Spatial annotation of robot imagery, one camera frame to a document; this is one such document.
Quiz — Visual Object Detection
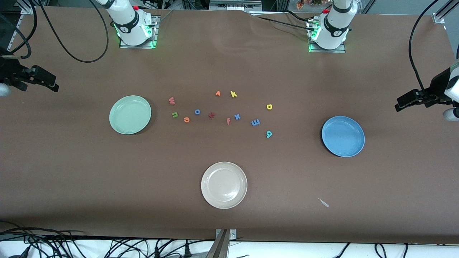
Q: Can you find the grey metal bar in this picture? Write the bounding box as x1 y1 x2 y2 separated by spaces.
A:
205 229 230 258

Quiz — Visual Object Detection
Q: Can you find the blue plate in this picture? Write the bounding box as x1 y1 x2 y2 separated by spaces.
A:
321 115 365 158

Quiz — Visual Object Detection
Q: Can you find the thin black table cable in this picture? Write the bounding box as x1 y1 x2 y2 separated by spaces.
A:
255 15 315 32
283 10 313 24

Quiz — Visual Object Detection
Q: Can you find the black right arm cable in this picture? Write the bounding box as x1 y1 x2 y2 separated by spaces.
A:
0 0 110 63

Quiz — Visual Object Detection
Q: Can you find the beige plate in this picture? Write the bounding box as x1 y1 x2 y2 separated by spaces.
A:
201 162 248 209

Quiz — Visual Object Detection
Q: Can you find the aluminium frame profile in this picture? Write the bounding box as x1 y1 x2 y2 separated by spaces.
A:
7 0 36 51
432 0 459 25

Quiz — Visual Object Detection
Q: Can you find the grey metal box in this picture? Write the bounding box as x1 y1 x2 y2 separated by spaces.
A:
209 0 262 11

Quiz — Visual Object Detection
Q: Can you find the green plate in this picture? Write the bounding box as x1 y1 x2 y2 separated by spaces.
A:
109 95 152 135

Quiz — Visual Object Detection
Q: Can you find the orange flower bunch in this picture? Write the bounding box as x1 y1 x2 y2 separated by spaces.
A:
296 0 332 9

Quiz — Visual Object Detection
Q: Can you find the brown table cover sheet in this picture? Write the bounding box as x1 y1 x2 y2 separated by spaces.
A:
0 6 459 245

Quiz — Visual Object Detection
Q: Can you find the black cable with plug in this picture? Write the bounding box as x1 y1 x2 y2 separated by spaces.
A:
181 239 201 258
152 239 172 258

